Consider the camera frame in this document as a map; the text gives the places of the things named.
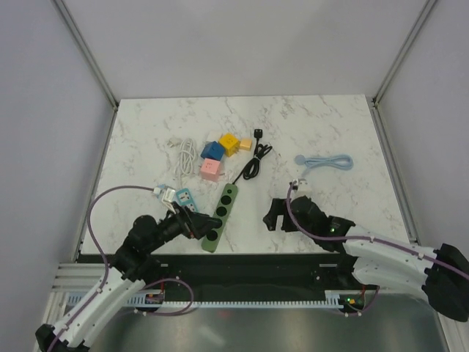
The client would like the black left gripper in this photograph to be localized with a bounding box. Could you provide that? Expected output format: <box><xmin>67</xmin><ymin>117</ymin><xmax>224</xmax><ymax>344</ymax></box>
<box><xmin>146</xmin><ymin>201</ymin><xmax>221</xmax><ymax>253</ymax></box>

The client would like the teal power strip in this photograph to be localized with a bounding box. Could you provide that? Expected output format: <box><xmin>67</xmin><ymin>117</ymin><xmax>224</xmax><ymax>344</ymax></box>
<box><xmin>175</xmin><ymin>188</ymin><xmax>198</xmax><ymax>212</ymax></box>

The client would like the green power strip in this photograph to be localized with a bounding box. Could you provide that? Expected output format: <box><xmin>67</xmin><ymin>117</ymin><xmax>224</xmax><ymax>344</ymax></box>
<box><xmin>202</xmin><ymin>183</ymin><xmax>238</xmax><ymax>253</ymax></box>

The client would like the pink cube socket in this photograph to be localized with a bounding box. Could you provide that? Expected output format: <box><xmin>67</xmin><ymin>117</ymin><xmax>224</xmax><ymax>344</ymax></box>
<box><xmin>199</xmin><ymin>158</ymin><xmax>221</xmax><ymax>182</ymax></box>

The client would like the yellow plug adapter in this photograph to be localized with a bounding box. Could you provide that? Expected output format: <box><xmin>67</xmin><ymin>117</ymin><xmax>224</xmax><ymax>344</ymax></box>
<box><xmin>237</xmin><ymin>138</ymin><xmax>253</xmax><ymax>151</ymax></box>

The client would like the blue cube socket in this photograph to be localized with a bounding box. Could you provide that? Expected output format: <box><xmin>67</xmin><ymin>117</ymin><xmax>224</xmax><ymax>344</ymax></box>
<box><xmin>201</xmin><ymin>142</ymin><xmax>225</xmax><ymax>161</ymax></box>

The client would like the yellow cube socket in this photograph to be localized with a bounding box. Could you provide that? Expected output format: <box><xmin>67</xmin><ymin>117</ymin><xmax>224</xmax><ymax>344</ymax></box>
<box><xmin>218</xmin><ymin>133</ymin><xmax>240</xmax><ymax>157</ymax></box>

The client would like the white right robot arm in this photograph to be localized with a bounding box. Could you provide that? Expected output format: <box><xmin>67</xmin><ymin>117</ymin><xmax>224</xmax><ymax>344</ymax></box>
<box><xmin>263</xmin><ymin>196</ymin><xmax>468</xmax><ymax>322</ymax></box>

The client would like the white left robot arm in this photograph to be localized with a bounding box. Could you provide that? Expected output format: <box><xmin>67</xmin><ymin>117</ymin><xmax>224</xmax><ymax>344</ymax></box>
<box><xmin>35</xmin><ymin>207</ymin><xmax>222</xmax><ymax>351</ymax></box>

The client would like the black cable with plug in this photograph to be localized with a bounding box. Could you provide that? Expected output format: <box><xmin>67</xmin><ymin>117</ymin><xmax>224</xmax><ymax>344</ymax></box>
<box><xmin>230</xmin><ymin>128</ymin><xmax>274</xmax><ymax>186</ymax></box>

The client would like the white coiled cable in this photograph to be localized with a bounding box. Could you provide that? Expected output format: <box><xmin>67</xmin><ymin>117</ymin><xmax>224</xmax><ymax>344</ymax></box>
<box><xmin>167</xmin><ymin>137</ymin><xmax>201</xmax><ymax>184</ymax></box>

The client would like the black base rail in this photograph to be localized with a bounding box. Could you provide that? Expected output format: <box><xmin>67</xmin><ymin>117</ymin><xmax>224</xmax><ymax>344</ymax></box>
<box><xmin>75</xmin><ymin>251</ymin><xmax>428</xmax><ymax>305</ymax></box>

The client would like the light blue coiled cable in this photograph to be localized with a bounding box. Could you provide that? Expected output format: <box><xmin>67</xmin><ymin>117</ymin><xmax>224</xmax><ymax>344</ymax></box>
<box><xmin>295</xmin><ymin>153</ymin><xmax>355</xmax><ymax>180</ymax></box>

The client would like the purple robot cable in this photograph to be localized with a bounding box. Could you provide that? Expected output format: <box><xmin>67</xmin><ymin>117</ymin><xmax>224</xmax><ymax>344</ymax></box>
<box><xmin>47</xmin><ymin>185</ymin><xmax>195</xmax><ymax>352</ymax></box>

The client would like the white cable duct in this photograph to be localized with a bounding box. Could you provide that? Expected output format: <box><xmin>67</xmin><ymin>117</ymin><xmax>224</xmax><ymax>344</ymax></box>
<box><xmin>86</xmin><ymin>287</ymin><xmax>352</xmax><ymax>309</ymax></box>

